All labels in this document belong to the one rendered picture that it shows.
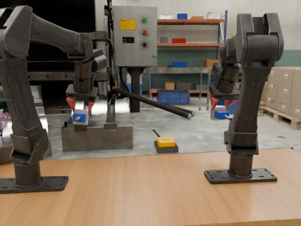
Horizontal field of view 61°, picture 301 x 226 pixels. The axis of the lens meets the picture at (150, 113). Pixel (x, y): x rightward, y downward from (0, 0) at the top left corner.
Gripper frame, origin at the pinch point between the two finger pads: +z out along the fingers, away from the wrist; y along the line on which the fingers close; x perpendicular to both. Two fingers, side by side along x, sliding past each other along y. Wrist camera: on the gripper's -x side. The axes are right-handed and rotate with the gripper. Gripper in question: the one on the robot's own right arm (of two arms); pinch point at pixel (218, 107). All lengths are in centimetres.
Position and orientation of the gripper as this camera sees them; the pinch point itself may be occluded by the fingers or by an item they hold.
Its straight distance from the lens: 104.6
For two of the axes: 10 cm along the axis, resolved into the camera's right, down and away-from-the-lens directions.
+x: 1.3, 6.6, -7.4
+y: -9.9, 0.3, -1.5
